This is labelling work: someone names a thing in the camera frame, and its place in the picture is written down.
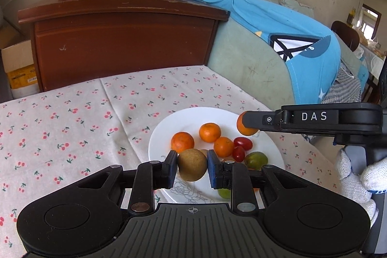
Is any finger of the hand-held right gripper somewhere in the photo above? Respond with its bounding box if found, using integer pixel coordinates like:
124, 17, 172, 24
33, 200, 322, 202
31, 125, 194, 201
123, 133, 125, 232
241, 109, 283, 133

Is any person's right hand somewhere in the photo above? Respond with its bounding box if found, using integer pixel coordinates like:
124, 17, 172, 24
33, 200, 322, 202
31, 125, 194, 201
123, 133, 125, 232
334, 148, 387, 227

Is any round red cherry tomato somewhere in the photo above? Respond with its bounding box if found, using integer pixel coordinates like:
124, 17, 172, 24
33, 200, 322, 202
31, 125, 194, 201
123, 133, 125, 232
232, 146, 246, 162

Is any cluttered dining table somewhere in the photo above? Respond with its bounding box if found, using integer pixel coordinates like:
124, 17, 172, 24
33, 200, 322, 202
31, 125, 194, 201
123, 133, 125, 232
357, 31, 387, 77

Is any striped grey cloth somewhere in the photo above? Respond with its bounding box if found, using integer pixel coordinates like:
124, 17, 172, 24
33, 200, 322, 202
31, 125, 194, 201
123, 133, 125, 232
322, 66, 363, 104

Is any brown wooden cabinet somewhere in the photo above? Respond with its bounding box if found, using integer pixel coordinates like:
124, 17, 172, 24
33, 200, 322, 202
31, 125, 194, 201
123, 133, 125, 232
17, 0, 231, 92

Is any white plate with flower drawing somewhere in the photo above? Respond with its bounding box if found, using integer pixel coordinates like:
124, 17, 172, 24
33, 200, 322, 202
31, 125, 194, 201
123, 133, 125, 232
148, 107, 285, 205

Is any small orange mandarin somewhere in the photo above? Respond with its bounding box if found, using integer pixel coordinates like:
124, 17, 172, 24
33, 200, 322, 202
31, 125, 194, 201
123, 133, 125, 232
171, 131, 195, 154
199, 122, 221, 143
213, 137, 235, 158
236, 112, 260, 137

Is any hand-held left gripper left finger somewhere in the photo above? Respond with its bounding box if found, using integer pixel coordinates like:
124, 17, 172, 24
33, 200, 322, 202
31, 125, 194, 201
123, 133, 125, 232
77, 150, 179, 218

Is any oblong red cherry tomato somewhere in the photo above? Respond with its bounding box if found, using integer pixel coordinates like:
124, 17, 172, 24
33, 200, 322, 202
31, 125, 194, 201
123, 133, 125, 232
233, 137, 253, 151

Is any brown wooden chair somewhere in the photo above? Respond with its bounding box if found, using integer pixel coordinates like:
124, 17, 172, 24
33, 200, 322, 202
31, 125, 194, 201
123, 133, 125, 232
331, 20, 361, 52

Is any green sofa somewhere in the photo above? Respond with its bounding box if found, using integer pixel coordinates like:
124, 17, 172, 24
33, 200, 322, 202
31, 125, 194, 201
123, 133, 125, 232
207, 16, 370, 114

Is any blue printed cloth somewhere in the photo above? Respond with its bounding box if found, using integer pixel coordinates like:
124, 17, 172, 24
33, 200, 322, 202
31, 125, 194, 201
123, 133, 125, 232
181, 0, 343, 105

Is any cardboard box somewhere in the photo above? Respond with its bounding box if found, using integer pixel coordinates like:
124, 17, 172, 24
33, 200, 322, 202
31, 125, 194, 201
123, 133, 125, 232
1, 40, 40, 95

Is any brown kiwi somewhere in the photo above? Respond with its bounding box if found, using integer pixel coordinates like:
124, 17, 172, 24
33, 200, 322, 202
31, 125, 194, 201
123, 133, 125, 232
177, 148, 208, 182

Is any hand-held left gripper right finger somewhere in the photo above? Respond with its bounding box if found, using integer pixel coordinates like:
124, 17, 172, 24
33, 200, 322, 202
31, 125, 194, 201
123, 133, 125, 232
207, 149, 306, 218

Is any cherry print tablecloth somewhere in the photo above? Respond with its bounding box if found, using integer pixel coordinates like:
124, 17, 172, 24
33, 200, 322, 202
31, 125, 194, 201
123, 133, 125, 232
0, 65, 343, 250

